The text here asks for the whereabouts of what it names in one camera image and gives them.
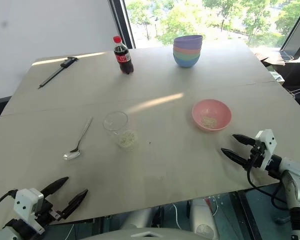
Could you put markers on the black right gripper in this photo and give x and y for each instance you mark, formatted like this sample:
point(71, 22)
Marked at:
point(257, 156)

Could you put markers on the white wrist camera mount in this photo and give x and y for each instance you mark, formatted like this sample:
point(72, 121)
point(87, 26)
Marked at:
point(27, 203)
point(268, 147)

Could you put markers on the black window frame post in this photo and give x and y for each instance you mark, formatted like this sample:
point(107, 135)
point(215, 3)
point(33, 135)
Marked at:
point(125, 22)

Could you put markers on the grey robot torso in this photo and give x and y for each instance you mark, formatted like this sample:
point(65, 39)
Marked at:
point(140, 233)

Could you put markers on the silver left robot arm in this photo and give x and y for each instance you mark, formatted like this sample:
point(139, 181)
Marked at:
point(13, 231)

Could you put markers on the clear glass cup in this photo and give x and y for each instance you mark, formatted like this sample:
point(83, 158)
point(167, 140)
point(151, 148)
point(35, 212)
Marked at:
point(115, 122)

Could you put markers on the silver robot left leg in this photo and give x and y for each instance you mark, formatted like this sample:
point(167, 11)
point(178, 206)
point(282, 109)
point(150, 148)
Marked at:
point(137, 217)

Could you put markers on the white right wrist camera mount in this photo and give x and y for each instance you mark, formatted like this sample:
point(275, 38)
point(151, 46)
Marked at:
point(268, 147)

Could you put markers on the silver robot right leg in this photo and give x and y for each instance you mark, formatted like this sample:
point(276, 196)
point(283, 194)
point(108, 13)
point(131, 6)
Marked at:
point(205, 220)

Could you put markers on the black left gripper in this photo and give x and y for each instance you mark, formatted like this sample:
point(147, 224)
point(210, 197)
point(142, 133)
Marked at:
point(47, 209)

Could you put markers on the pink plastic bowl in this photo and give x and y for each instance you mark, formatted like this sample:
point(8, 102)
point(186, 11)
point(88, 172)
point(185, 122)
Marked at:
point(215, 110)

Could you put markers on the black digital caliper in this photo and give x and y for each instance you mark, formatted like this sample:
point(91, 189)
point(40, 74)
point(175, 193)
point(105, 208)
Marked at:
point(56, 71)

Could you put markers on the brown cardboard sheet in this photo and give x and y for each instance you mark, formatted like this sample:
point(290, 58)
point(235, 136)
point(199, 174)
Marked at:
point(268, 58)

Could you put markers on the metal spoon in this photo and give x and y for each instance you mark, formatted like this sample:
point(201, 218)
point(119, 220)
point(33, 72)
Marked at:
point(78, 143)

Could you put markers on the blue plastic bowl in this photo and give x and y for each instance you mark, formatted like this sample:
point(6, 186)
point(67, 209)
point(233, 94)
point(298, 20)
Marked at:
point(186, 62)

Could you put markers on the silver robot leg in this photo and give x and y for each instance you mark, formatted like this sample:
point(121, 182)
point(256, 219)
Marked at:
point(205, 220)
point(137, 217)

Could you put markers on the cola bottle with red cap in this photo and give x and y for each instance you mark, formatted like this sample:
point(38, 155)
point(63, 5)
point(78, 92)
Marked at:
point(123, 60)

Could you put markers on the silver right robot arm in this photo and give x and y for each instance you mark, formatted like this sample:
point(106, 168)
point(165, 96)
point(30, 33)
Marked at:
point(296, 180)

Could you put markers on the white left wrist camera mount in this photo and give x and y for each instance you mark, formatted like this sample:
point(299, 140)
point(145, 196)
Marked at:
point(27, 203)

